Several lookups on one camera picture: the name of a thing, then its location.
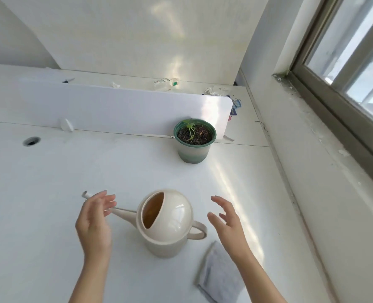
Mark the dark potting soil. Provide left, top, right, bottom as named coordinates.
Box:
left=177, top=123, right=213, bottom=146

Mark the white desk divider panel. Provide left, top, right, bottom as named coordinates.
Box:
left=18, top=77, right=233, bottom=138

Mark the clear plastic bottle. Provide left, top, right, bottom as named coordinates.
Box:
left=153, top=78, right=179, bottom=91

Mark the person's left forearm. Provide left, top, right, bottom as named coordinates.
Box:
left=68, top=256, right=112, bottom=303

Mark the person's right forearm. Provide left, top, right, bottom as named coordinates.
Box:
left=233, top=253, right=288, bottom=303

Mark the crumpled white paper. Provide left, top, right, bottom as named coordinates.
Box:
left=204, top=86, right=231, bottom=97

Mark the small green seedling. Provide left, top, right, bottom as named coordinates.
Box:
left=182, top=119, right=200, bottom=142

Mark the person's left hand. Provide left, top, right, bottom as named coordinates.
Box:
left=75, top=190, right=117, bottom=261

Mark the blue and white packet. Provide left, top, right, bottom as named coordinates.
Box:
left=229, top=97, right=242, bottom=117

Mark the grey folded cloth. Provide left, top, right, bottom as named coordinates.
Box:
left=195, top=241, right=247, bottom=303

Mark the cream plastic watering can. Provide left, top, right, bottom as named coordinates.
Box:
left=81, top=189, right=208, bottom=259

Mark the person's right hand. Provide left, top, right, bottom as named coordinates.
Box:
left=207, top=195, right=250, bottom=264

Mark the green and white flower pot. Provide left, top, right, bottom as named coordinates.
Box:
left=173, top=118, right=217, bottom=164

